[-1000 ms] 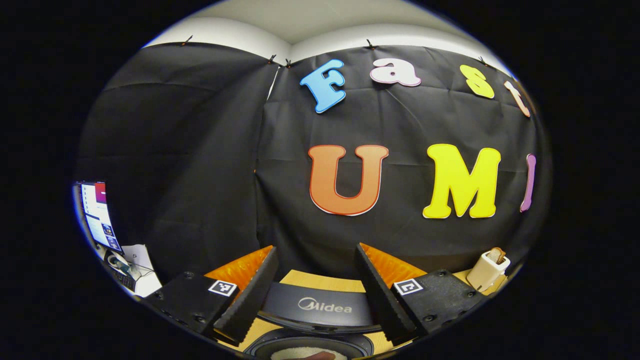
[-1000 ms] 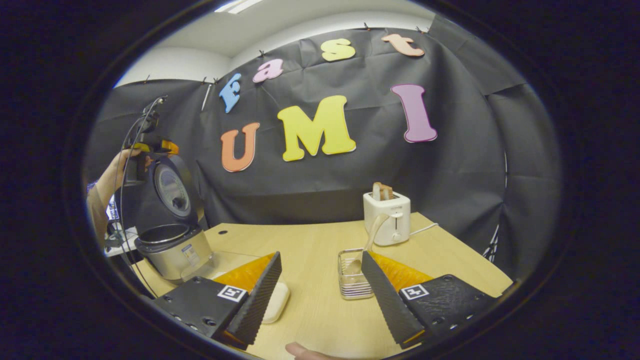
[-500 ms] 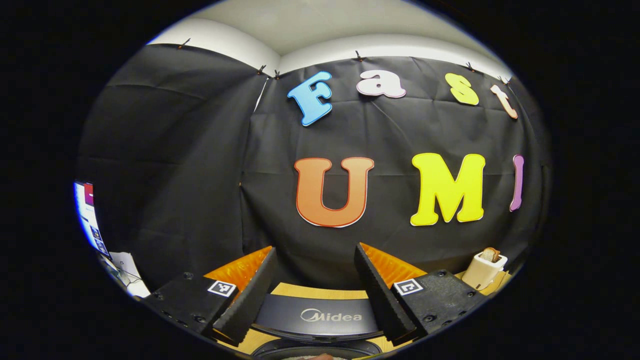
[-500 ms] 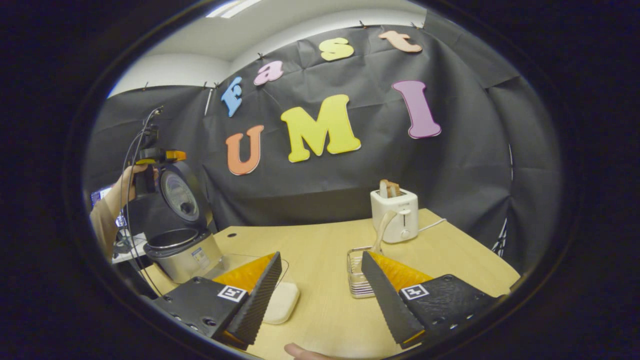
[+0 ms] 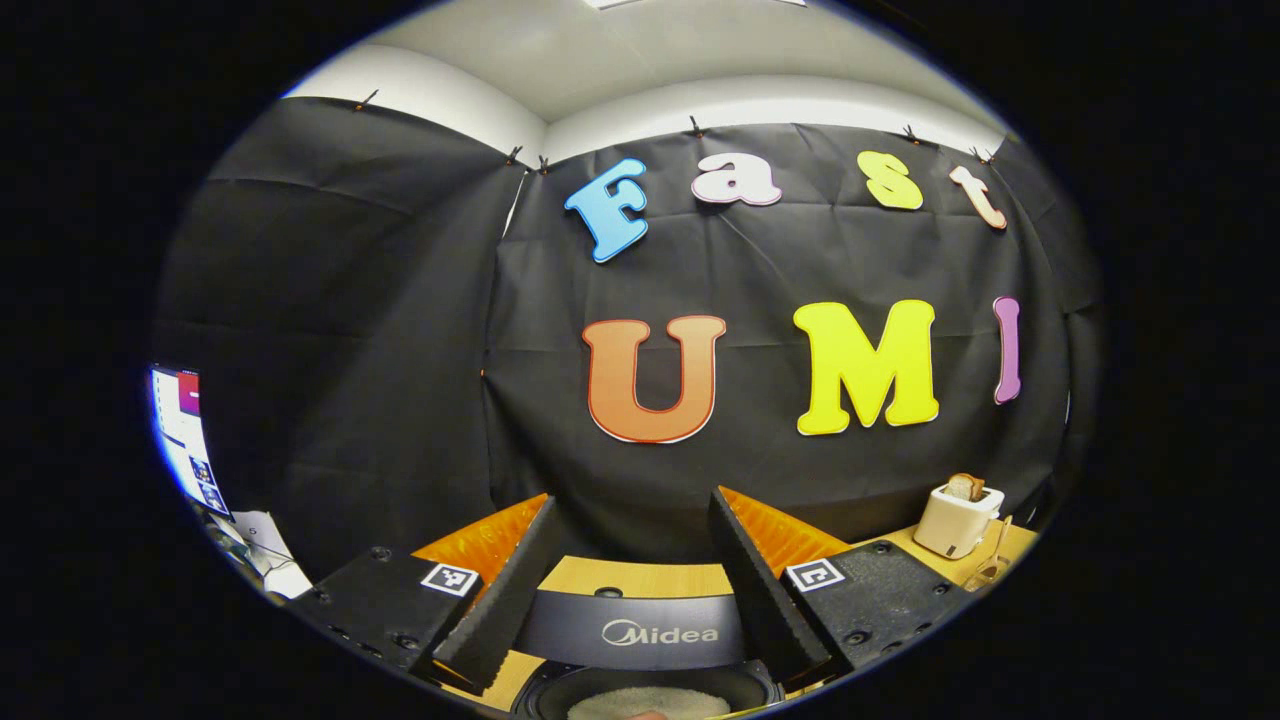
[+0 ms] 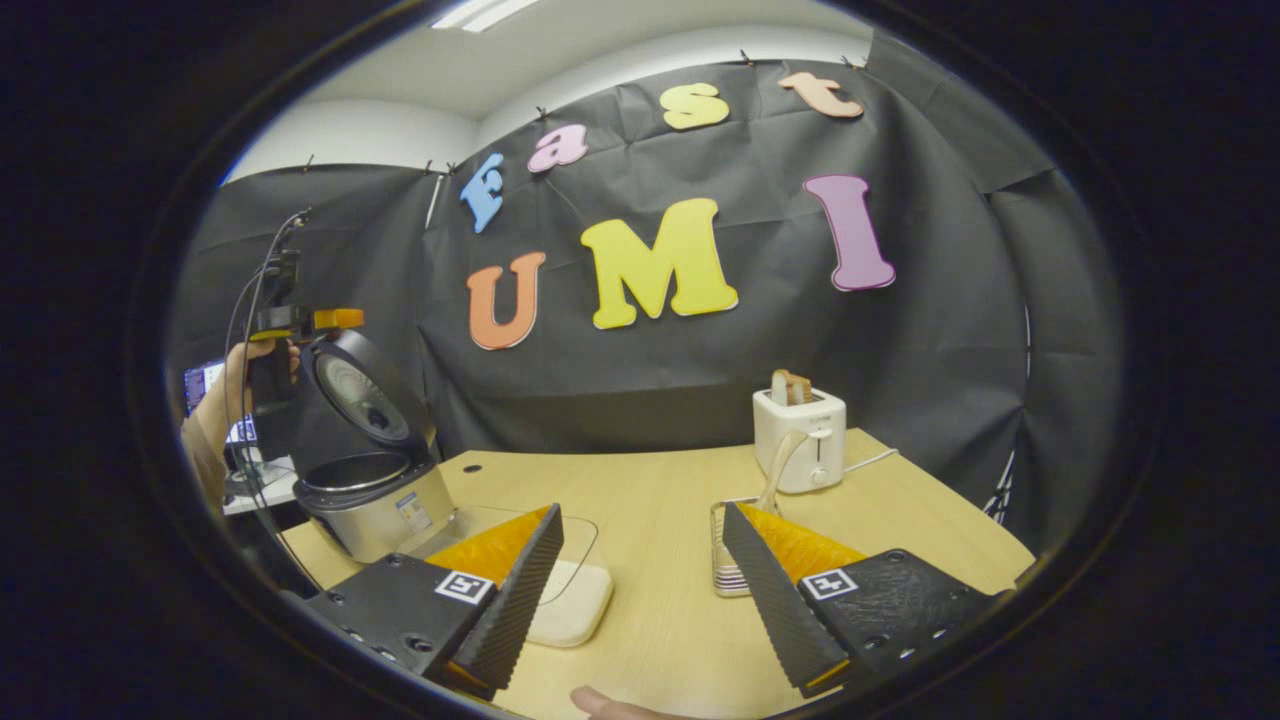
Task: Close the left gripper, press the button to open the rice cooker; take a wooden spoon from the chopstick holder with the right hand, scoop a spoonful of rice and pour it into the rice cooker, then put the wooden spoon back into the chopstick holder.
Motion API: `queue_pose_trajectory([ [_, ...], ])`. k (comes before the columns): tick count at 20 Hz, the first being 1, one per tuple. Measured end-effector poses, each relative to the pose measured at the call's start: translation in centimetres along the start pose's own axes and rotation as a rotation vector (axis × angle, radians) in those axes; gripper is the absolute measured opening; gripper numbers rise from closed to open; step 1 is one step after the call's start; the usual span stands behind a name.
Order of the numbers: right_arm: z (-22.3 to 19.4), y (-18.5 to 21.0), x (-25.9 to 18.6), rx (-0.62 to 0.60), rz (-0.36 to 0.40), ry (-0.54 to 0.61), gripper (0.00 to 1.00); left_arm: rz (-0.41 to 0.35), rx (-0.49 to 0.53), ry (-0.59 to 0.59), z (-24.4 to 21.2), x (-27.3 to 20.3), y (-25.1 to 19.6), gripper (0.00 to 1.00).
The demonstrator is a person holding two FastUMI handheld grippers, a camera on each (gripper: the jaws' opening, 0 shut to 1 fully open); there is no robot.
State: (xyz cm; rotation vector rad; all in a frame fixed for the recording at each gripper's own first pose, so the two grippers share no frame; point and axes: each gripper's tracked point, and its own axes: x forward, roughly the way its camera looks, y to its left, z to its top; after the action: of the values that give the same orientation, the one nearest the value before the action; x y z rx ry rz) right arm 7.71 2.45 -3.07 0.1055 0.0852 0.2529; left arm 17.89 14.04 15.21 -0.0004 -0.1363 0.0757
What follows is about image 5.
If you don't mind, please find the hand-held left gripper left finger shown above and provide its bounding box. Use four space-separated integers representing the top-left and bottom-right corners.
290 493 559 691

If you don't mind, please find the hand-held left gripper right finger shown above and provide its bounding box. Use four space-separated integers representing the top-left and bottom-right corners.
708 486 976 691

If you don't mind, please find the silver black rice cooker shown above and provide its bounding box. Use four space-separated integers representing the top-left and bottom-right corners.
510 592 786 720

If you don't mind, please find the white rice heap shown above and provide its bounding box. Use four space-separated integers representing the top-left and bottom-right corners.
567 686 733 720

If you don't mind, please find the clear glass chopstick holder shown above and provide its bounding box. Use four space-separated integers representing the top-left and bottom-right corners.
962 550 1009 593

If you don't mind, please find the white toaster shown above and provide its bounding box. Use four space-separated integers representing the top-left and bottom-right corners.
913 484 1005 560

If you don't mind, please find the white side table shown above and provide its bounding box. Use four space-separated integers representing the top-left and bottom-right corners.
205 510 313 601

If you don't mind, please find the black backdrop cloth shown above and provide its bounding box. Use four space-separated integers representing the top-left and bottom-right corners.
150 97 1101 576

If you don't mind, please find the computer monitor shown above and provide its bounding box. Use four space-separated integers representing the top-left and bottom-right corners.
150 365 233 519

